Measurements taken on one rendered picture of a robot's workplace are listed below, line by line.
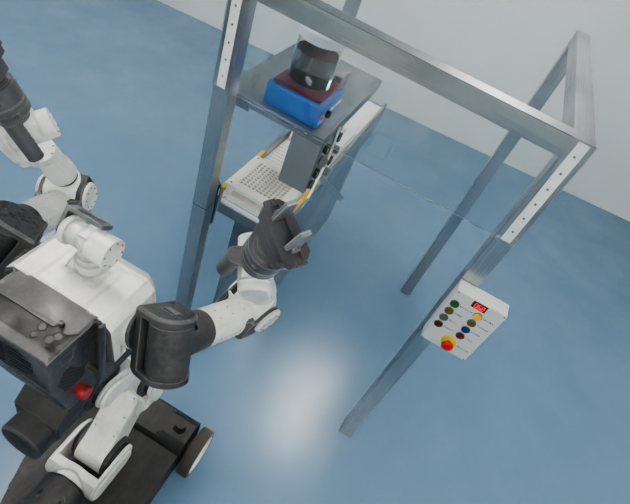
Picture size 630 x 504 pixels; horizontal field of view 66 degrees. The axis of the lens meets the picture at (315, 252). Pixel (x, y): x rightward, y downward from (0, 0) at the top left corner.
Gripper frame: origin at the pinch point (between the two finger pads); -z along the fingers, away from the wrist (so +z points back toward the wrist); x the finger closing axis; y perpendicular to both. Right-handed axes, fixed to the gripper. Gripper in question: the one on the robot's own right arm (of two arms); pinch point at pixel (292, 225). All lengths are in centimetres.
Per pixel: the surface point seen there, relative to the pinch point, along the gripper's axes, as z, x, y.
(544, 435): 148, -121, 167
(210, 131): 73, 57, 24
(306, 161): 63, 35, 47
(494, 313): 46, -35, 75
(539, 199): 16, -10, 79
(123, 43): 300, 272, 79
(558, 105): 185, 77, 392
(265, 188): 94, 40, 45
